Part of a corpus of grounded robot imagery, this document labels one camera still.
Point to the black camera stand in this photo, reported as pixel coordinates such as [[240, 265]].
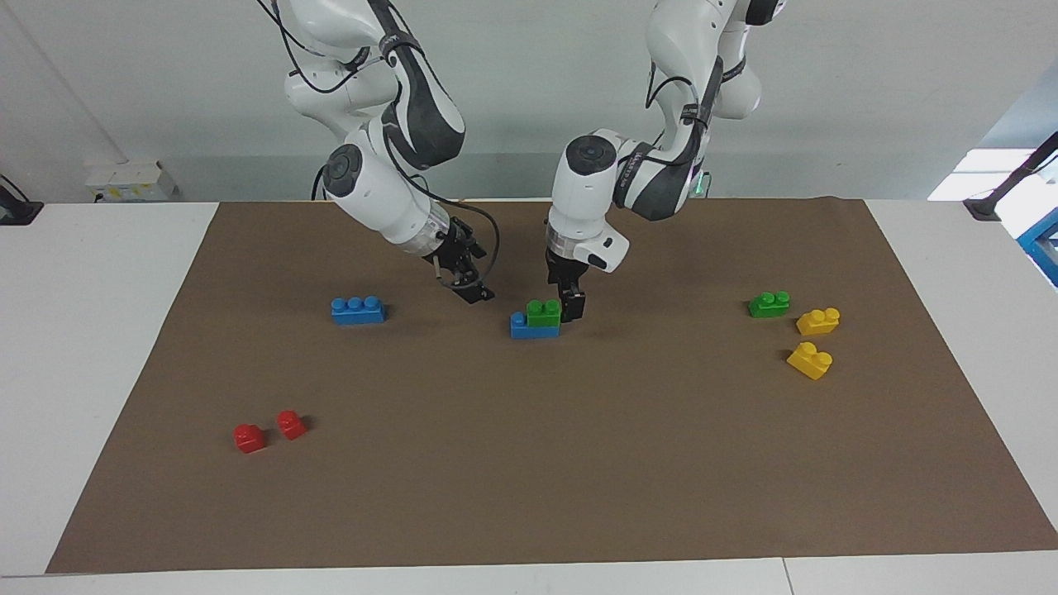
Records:
[[1004, 186]]

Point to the red single-stud block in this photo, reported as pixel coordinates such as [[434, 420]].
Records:
[[290, 425], [249, 439]]

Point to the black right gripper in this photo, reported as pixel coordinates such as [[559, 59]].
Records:
[[456, 252]]

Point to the brown table mat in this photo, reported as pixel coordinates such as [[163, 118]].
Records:
[[529, 463]]

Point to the black table clamp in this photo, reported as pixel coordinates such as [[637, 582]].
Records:
[[15, 211]]

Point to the blue metal frame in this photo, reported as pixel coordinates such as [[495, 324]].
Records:
[[1043, 244]]

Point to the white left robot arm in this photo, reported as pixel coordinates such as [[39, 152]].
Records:
[[579, 198]]

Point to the white side table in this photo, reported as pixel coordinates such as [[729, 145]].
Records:
[[971, 178]]

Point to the blue three-stud block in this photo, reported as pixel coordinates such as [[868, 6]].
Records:
[[357, 312], [533, 330]]

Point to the green two-stud block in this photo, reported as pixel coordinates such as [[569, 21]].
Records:
[[769, 306], [543, 314]]

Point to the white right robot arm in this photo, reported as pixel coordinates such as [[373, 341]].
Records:
[[372, 190]]

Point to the yellow two-stud block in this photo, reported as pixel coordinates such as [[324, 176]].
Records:
[[818, 322], [810, 361]]

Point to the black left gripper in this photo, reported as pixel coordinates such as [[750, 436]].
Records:
[[566, 271]]

